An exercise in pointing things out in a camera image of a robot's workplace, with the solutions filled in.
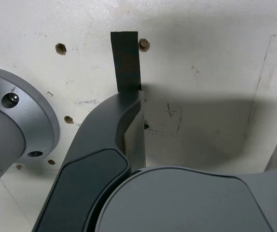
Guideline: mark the black tape strip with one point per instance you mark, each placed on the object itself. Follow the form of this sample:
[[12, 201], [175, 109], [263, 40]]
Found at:
[[126, 62]]

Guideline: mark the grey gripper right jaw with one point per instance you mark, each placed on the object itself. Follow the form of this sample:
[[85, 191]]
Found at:
[[189, 205]]

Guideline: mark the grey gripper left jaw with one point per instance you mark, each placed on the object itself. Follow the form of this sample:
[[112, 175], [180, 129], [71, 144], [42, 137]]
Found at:
[[97, 145]]

